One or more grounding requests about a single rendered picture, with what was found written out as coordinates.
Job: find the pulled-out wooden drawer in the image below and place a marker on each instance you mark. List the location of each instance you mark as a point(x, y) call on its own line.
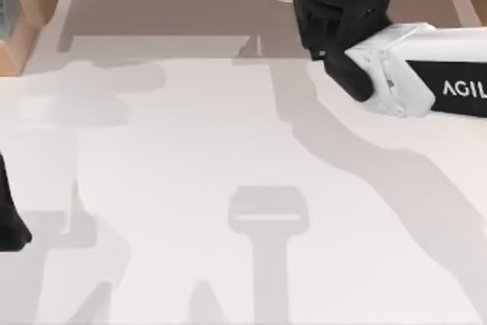
point(36, 16)

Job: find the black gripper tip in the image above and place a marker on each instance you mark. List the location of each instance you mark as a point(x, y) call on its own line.
point(9, 218)

